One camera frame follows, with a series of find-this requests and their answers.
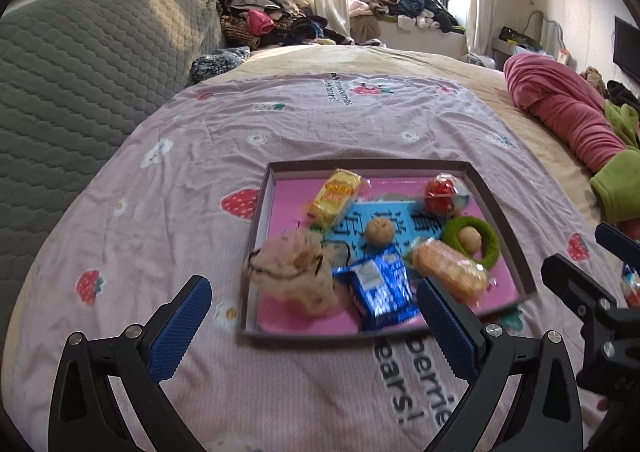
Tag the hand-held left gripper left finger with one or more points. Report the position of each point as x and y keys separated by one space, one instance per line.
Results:
x=182 y=327

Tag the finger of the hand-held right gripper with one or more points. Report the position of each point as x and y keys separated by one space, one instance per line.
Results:
x=570 y=277
x=607 y=237

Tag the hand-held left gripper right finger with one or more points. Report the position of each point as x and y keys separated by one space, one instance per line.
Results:
x=447 y=332

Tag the orange cracker packet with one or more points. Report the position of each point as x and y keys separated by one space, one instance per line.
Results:
x=450 y=272

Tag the blue biscuit packet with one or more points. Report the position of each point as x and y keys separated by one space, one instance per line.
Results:
x=385 y=292

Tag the walnut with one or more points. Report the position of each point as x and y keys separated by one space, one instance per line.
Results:
x=378 y=231
x=469 y=238

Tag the beige mesh hair scrunchie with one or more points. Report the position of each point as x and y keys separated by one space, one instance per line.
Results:
x=295 y=267

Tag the shallow grey cardboard box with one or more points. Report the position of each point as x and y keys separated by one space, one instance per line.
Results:
x=310 y=338

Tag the red white snack bag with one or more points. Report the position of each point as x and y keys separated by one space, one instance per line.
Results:
x=440 y=197

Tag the yellow cake packet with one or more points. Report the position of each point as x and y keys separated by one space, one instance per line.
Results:
x=335 y=197

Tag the red wrapped candy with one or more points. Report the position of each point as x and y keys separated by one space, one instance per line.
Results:
x=631 y=284

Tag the green blanket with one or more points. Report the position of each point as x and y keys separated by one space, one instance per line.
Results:
x=620 y=182

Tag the pink quilt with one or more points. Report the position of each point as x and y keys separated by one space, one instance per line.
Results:
x=560 y=102

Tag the pink printed bedsheet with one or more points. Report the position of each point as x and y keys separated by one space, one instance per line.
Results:
x=175 y=182

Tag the black cloth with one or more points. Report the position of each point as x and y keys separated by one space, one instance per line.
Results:
x=620 y=91

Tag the brown cloth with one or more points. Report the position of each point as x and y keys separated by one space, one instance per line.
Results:
x=595 y=77

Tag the pink and blue book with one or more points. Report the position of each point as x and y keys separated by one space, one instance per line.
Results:
x=285 y=192

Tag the black television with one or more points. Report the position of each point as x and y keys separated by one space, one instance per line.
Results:
x=627 y=47

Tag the white side table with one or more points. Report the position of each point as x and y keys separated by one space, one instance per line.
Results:
x=500 y=52

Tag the grey quilted headboard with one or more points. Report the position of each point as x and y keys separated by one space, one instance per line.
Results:
x=75 y=82

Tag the dark patterned cloth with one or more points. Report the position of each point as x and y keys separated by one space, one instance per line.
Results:
x=220 y=62

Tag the beige bed sheet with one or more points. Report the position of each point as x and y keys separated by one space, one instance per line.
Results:
x=400 y=62

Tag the window seat ledge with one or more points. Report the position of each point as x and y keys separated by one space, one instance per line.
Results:
x=420 y=37

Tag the pile of mixed clothes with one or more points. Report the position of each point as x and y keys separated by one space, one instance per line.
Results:
x=260 y=17

